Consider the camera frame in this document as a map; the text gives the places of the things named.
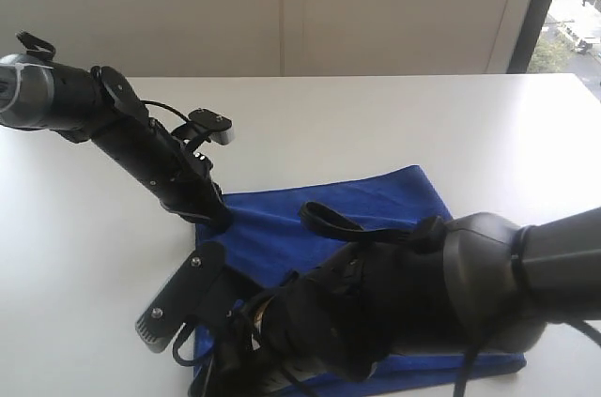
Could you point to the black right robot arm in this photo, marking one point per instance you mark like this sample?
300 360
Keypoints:
473 285

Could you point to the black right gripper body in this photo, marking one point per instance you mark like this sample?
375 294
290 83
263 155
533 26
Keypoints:
280 341

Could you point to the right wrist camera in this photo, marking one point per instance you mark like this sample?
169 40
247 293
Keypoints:
202 292

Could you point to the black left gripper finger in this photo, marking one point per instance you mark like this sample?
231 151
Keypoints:
219 215

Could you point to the dark window frame post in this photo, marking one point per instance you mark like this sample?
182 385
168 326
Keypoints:
528 36

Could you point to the blue microfiber towel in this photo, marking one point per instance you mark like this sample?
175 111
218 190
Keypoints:
266 240

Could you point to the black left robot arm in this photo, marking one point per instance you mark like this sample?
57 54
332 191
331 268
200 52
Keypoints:
100 106

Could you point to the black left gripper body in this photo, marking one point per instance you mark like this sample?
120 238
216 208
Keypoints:
147 151

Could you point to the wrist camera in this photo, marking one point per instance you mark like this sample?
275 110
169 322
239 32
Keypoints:
202 292
203 125

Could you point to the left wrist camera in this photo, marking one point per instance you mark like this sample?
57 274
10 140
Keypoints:
203 125

